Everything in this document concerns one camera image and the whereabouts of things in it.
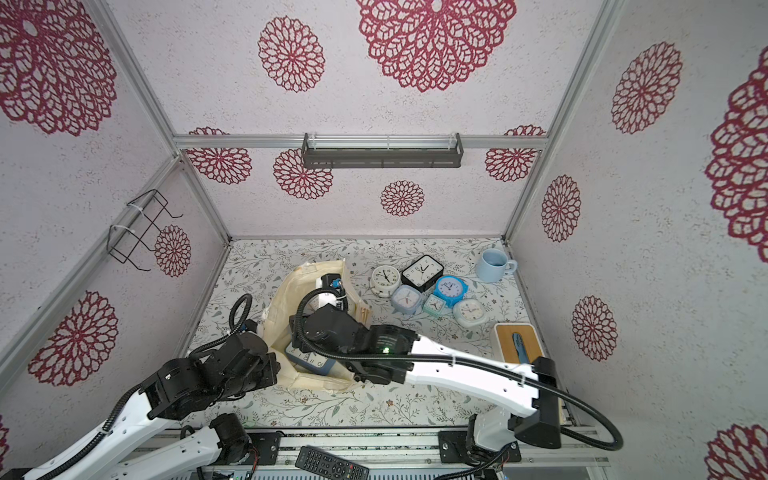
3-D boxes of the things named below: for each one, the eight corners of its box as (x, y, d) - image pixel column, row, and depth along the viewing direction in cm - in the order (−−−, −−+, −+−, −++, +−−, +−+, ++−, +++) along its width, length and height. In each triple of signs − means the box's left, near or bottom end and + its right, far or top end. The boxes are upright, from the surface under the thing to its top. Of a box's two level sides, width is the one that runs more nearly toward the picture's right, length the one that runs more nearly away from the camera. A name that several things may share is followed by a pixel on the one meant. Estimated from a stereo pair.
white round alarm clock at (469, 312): (454, 326, 98) (456, 321, 95) (450, 303, 103) (452, 298, 101) (486, 326, 98) (488, 321, 95) (480, 303, 103) (482, 298, 101)
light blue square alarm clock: (390, 314, 101) (390, 310, 99) (390, 289, 107) (390, 284, 105) (422, 314, 101) (423, 310, 98) (420, 289, 107) (420, 284, 105)
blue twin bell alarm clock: (429, 291, 107) (430, 286, 104) (446, 275, 111) (448, 270, 109) (453, 309, 102) (454, 304, 100) (470, 291, 106) (472, 287, 104)
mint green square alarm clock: (418, 310, 102) (419, 305, 100) (430, 295, 106) (431, 291, 104) (435, 320, 99) (436, 316, 97) (446, 305, 103) (447, 301, 101)
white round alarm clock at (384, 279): (382, 300, 104) (382, 293, 101) (365, 282, 109) (365, 275, 106) (404, 285, 108) (405, 278, 105) (388, 269, 113) (388, 261, 110)
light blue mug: (479, 283, 109) (485, 270, 103) (473, 262, 115) (478, 248, 109) (512, 283, 109) (520, 270, 103) (505, 262, 115) (512, 248, 109)
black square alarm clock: (397, 281, 110) (397, 274, 107) (423, 258, 117) (424, 252, 114) (420, 298, 105) (421, 292, 102) (446, 274, 112) (448, 267, 109)
